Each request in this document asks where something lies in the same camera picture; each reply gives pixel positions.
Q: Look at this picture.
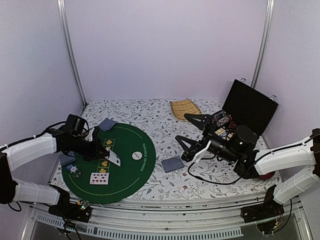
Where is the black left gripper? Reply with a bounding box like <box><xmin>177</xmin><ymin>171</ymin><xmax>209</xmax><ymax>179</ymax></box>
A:
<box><xmin>70</xmin><ymin>135</ymin><xmax>110</xmax><ymax>162</ymax></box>

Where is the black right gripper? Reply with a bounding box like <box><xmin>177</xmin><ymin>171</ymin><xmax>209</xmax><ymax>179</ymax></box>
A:
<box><xmin>175</xmin><ymin>113</ymin><xmax>240</xmax><ymax>165</ymax></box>

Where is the clubs face-up card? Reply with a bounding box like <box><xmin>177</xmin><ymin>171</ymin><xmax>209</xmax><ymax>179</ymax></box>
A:
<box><xmin>105</xmin><ymin>147</ymin><xmax>121</xmax><ymax>167</ymax></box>

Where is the eight of diamonds card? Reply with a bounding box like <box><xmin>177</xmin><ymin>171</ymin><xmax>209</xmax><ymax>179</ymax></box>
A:
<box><xmin>89</xmin><ymin>172</ymin><xmax>109</xmax><ymax>185</ymax></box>

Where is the white dealer button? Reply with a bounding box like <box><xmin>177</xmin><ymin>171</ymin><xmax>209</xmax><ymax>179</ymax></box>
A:
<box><xmin>131</xmin><ymin>151</ymin><xmax>143</xmax><ymax>161</ymax></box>

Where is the poker chip stack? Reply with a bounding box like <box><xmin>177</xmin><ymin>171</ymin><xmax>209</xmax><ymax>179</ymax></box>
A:
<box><xmin>69</xmin><ymin>166</ymin><xmax>82</xmax><ymax>178</ymax></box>

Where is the blue small blind button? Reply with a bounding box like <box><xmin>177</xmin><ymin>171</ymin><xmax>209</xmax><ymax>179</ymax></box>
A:
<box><xmin>66</xmin><ymin>164</ymin><xmax>75</xmax><ymax>171</ymax></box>

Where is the blue patterned card deck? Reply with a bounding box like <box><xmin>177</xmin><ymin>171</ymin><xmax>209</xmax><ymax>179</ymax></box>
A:
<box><xmin>161</xmin><ymin>156</ymin><xmax>184</xmax><ymax>173</ymax></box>

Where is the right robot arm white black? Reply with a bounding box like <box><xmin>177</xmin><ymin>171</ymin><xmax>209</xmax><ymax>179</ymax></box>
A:
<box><xmin>175</xmin><ymin>113</ymin><xmax>320</xmax><ymax>218</ymax></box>

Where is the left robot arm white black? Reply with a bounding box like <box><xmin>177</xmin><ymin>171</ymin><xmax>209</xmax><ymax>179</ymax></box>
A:
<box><xmin>0</xmin><ymin>114</ymin><xmax>112</xmax><ymax>217</ymax></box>

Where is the woven bamboo tray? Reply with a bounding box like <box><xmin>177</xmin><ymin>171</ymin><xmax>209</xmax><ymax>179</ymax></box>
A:
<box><xmin>170</xmin><ymin>98</ymin><xmax>202</xmax><ymax>122</ymax></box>

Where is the round green poker mat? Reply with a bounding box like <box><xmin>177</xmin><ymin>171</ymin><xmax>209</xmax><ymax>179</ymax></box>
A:
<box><xmin>61</xmin><ymin>123</ymin><xmax>156</xmax><ymax>204</ymax></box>

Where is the black poker chip case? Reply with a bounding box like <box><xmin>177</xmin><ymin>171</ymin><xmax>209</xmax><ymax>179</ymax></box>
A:
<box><xmin>222</xmin><ymin>79</ymin><xmax>279</xmax><ymax>139</ymax></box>

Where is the red floral round cushion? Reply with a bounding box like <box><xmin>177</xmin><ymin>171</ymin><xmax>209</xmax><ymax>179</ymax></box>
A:
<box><xmin>259</xmin><ymin>171</ymin><xmax>275</xmax><ymax>180</ymax></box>

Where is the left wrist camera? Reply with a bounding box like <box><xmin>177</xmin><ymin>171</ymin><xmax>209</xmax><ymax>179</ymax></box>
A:
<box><xmin>84</xmin><ymin>126</ymin><xmax>100</xmax><ymax>142</ymax></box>

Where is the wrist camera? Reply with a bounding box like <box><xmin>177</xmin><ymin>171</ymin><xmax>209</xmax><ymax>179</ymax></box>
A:
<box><xmin>181</xmin><ymin>141</ymin><xmax>211</xmax><ymax>163</ymax></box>
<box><xmin>84</xmin><ymin>126</ymin><xmax>100</xmax><ymax>142</ymax></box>

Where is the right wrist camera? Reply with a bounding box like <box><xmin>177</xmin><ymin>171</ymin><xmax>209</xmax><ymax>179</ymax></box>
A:
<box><xmin>181</xmin><ymin>141</ymin><xmax>211</xmax><ymax>163</ymax></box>

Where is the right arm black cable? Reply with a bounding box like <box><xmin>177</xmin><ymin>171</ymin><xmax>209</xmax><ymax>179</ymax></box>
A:
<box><xmin>187</xmin><ymin>159</ymin><xmax>245</xmax><ymax>186</ymax></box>

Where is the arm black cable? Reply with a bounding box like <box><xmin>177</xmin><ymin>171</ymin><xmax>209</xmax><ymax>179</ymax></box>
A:
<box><xmin>187</xmin><ymin>159</ymin><xmax>245</xmax><ymax>186</ymax></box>
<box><xmin>0</xmin><ymin>121</ymin><xmax>67</xmax><ymax>151</ymax></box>

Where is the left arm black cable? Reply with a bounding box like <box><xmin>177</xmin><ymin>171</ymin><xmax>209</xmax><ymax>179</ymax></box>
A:
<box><xmin>0</xmin><ymin>121</ymin><xmax>67</xmax><ymax>151</ymax></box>

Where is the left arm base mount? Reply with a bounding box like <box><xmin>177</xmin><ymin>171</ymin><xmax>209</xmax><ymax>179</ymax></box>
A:
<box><xmin>48</xmin><ymin>184</ymin><xmax>92</xmax><ymax>223</ymax></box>

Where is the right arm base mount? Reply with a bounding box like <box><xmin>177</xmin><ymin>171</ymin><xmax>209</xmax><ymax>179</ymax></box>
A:
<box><xmin>240</xmin><ymin>185</ymin><xmax>284</xmax><ymax>235</ymax></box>

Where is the left aluminium frame post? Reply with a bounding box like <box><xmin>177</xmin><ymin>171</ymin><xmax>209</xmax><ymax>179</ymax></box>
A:
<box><xmin>56</xmin><ymin>0</ymin><xmax>88</xmax><ymax>108</ymax></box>

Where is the aluminium frame post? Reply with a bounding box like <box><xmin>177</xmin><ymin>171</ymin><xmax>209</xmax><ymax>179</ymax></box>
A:
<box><xmin>251</xmin><ymin>0</ymin><xmax>275</xmax><ymax>89</ymax></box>
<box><xmin>56</xmin><ymin>0</ymin><xmax>88</xmax><ymax>108</ymax></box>

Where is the right aluminium frame post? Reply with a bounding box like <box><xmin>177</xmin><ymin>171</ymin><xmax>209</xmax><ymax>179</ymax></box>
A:
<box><xmin>251</xmin><ymin>0</ymin><xmax>275</xmax><ymax>89</ymax></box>

